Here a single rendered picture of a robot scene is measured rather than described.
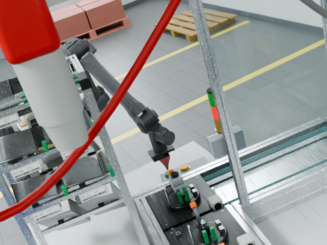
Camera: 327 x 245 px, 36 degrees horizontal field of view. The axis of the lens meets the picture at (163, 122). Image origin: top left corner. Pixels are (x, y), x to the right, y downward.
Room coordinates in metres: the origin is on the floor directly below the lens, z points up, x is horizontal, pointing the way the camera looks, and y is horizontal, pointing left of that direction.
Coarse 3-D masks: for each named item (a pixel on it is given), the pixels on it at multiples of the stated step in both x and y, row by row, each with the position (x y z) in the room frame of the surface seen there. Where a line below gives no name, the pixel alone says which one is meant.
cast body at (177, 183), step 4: (172, 172) 1.58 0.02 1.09; (176, 172) 1.57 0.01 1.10; (172, 176) 1.56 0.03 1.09; (176, 176) 1.56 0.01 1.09; (180, 176) 1.55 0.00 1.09; (172, 180) 1.54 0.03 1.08; (176, 180) 1.54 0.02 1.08; (180, 180) 1.55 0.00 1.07; (172, 184) 1.55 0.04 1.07; (176, 184) 1.54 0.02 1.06; (180, 184) 1.55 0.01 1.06; (184, 184) 1.54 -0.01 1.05; (176, 188) 1.54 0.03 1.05; (180, 188) 1.54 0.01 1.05; (184, 188) 1.54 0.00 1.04; (176, 192) 1.54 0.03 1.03
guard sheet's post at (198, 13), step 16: (192, 0) 1.44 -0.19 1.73; (192, 16) 1.47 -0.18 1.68; (208, 32) 1.44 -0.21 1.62; (208, 48) 1.45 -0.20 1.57; (208, 64) 1.44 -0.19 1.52; (224, 96) 1.44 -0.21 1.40; (224, 112) 1.45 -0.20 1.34; (224, 128) 1.44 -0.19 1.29; (240, 176) 1.44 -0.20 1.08; (240, 192) 1.44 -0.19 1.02
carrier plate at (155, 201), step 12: (192, 180) 1.68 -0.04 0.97; (204, 180) 1.65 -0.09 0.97; (156, 192) 1.67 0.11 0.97; (204, 192) 1.57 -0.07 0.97; (156, 204) 1.59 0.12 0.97; (204, 204) 1.50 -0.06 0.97; (156, 216) 1.52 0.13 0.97; (168, 216) 1.50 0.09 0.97; (180, 216) 1.48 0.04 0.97; (192, 216) 1.46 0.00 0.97; (168, 228) 1.43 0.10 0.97
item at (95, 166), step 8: (80, 160) 1.38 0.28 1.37; (88, 160) 1.37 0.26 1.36; (96, 160) 1.37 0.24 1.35; (104, 160) 1.47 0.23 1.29; (72, 168) 1.37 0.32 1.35; (80, 168) 1.37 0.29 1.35; (88, 168) 1.36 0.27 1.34; (96, 168) 1.36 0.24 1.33; (104, 168) 1.41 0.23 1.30; (64, 176) 1.36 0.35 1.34; (72, 176) 1.36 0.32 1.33; (80, 176) 1.36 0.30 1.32; (88, 176) 1.35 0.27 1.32; (96, 176) 1.35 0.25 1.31; (64, 184) 1.35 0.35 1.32; (72, 184) 1.35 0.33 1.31
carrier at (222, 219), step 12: (204, 216) 1.43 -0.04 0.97; (216, 216) 1.41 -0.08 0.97; (228, 216) 1.39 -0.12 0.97; (180, 228) 1.41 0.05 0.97; (192, 228) 1.36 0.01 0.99; (204, 228) 1.31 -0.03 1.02; (216, 228) 1.33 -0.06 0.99; (228, 228) 1.33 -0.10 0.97; (240, 228) 1.32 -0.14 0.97; (168, 240) 1.37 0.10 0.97; (180, 240) 1.35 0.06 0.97; (192, 240) 1.28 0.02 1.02; (204, 240) 1.29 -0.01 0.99; (216, 240) 1.27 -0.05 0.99; (228, 240) 1.28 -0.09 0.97; (240, 240) 1.24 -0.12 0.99; (252, 240) 1.22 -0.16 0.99
